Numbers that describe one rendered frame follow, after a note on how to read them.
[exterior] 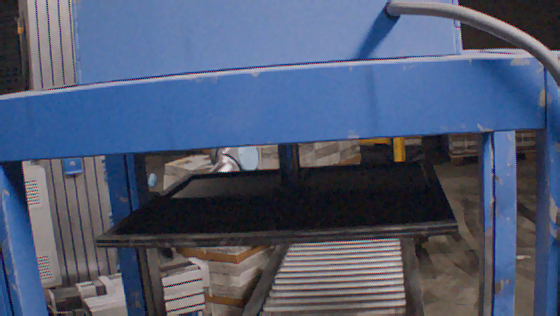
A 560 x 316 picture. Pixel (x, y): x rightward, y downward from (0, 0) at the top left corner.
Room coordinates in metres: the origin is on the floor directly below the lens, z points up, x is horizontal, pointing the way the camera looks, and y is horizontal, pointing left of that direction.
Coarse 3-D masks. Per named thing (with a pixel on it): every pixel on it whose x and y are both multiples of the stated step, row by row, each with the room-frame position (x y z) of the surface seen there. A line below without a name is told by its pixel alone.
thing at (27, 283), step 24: (0, 168) 0.95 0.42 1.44; (0, 192) 0.95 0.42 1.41; (24, 192) 1.01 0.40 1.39; (0, 216) 0.95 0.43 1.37; (24, 216) 1.00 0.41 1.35; (0, 240) 0.95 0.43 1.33; (24, 240) 0.99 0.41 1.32; (0, 264) 0.95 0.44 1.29; (24, 264) 0.98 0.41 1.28; (0, 288) 0.95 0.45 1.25; (24, 288) 0.96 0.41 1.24; (0, 312) 0.95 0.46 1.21; (24, 312) 0.95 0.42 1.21
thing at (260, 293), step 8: (280, 248) 2.61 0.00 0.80; (272, 256) 2.51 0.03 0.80; (280, 256) 2.50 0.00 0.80; (272, 264) 2.41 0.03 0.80; (280, 264) 2.41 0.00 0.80; (264, 272) 2.32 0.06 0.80; (272, 272) 2.31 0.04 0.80; (264, 280) 2.23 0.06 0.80; (272, 280) 2.23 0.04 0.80; (256, 288) 2.15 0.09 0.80; (264, 288) 2.15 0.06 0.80; (256, 296) 2.08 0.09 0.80; (264, 296) 2.07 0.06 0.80; (248, 304) 2.01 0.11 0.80; (256, 304) 2.00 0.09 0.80; (248, 312) 1.94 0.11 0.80; (256, 312) 1.93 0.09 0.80
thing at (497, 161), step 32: (480, 160) 1.45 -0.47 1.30; (512, 160) 1.40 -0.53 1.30; (480, 192) 1.46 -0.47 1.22; (512, 192) 1.40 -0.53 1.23; (480, 224) 1.46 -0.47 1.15; (512, 224) 1.40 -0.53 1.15; (480, 256) 1.46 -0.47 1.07; (512, 256) 1.40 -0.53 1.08; (480, 288) 1.45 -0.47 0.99; (512, 288) 1.40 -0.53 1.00
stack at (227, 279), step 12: (204, 252) 3.17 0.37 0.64; (216, 252) 3.14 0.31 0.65; (228, 252) 3.10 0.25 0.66; (240, 252) 3.12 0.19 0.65; (264, 252) 3.27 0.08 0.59; (216, 264) 3.14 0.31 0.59; (228, 264) 3.11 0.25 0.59; (240, 264) 3.09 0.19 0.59; (252, 264) 3.18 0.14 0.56; (264, 264) 3.27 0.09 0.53; (216, 276) 3.15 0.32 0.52; (228, 276) 3.11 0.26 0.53; (240, 276) 3.08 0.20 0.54; (252, 276) 3.16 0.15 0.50; (204, 288) 3.19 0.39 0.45; (216, 288) 3.15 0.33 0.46; (228, 288) 3.11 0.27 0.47; (240, 288) 3.08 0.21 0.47; (252, 288) 3.16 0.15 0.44; (204, 312) 3.21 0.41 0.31; (216, 312) 3.17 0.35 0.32; (228, 312) 3.13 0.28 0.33; (240, 312) 3.09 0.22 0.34
